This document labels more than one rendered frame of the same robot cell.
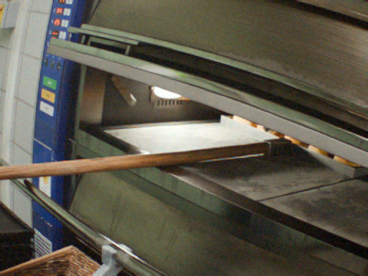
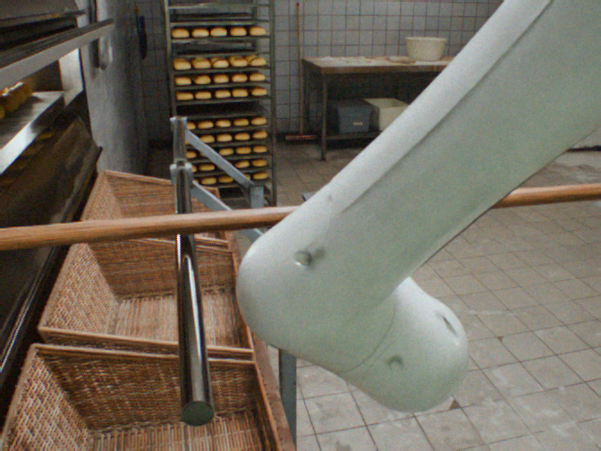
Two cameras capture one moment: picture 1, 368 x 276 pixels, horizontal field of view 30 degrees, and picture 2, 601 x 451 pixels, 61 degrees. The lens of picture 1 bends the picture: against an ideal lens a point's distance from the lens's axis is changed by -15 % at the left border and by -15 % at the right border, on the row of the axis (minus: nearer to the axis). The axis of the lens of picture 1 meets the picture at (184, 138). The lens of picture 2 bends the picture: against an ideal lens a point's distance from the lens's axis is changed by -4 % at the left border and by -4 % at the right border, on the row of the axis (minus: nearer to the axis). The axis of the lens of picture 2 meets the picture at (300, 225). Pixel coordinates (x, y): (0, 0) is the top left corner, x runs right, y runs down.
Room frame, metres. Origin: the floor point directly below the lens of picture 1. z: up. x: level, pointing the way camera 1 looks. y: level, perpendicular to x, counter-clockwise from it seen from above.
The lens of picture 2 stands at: (2.01, 0.81, 1.50)
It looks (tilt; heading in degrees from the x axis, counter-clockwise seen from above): 23 degrees down; 208
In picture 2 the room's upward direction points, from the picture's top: straight up
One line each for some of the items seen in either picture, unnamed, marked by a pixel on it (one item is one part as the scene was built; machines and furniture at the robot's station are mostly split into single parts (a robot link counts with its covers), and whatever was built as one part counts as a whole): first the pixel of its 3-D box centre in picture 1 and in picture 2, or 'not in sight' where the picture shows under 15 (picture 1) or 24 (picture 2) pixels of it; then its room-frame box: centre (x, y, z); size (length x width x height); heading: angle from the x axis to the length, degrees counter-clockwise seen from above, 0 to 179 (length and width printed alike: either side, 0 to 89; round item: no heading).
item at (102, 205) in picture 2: not in sight; (160, 220); (0.64, -0.52, 0.72); 0.56 x 0.49 x 0.28; 41
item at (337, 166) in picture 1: (324, 141); not in sight; (2.12, -0.41, 1.20); 0.55 x 0.36 x 0.03; 41
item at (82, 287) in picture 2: not in sight; (157, 305); (1.11, -0.12, 0.72); 0.56 x 0.49 x 0.28; 40
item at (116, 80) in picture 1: (121, 89); not in sight; (2.04, 0.18, 1.28); 0.09 x 0.02 x 0.09; 131
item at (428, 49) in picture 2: not in sight; (425, 48); (-3.66, -0.77, 1.01); 0.43 x 0.42 x 0.21; 131
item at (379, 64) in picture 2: not in sight; (411, 103); (-3.50, -0.83, 0.45); 2.20 x 0.80 x 0.90; 131
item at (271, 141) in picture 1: (276, 146); not in sight; (1.97, -0.24, 1.20); 0.09 x 0.04 x 0.03; 131
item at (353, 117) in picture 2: not in sight; (348, 115); (-3.04, -1.36, 0.35); 0.50 x 0.36 x 0.24; 41
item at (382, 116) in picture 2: not in sight; (385, 114); (-3.32, -1.04, 0.35); 0.50 x 0.36 x 0.24; 42
